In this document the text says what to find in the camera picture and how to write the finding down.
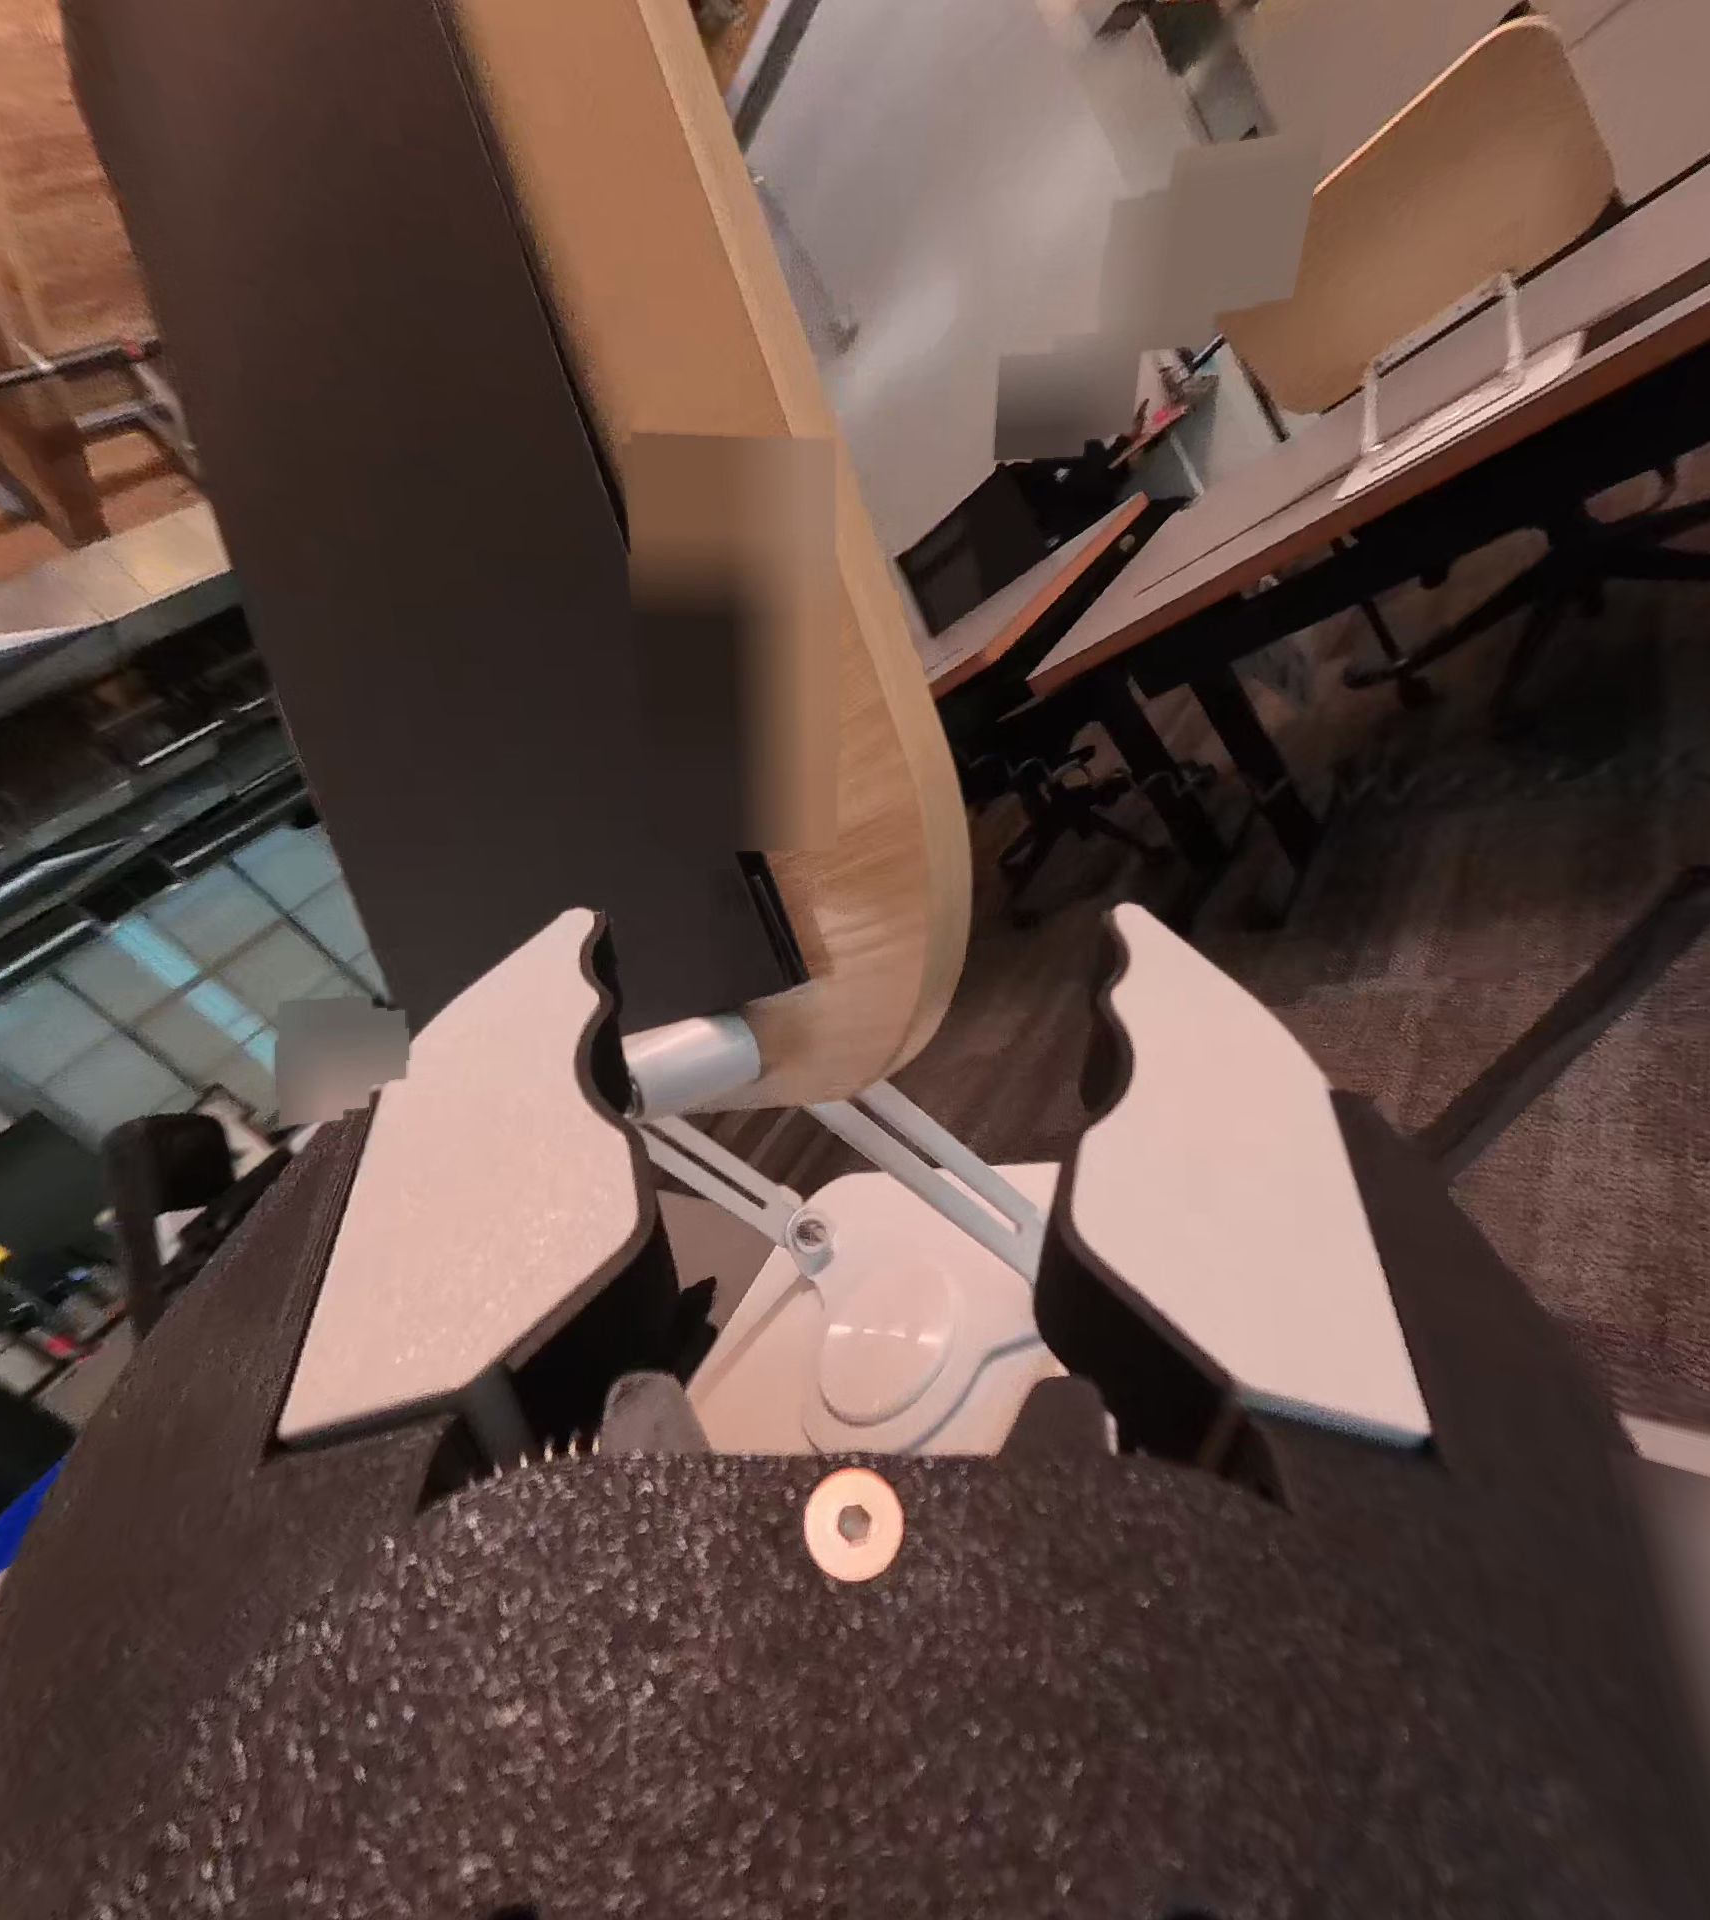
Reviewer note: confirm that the wooden desk black frame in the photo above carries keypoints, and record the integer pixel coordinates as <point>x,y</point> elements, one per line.
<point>1035,619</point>
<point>1456,450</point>

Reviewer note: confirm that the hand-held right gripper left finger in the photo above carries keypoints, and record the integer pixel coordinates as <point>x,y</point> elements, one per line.
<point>466,1202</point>

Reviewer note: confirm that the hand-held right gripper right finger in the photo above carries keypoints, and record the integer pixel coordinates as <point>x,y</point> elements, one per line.
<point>1248,1202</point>

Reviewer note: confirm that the black office chair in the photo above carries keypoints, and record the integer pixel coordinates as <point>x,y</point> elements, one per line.
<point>181,1202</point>

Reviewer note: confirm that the wooden pillar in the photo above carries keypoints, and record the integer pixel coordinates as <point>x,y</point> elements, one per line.
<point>16,271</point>

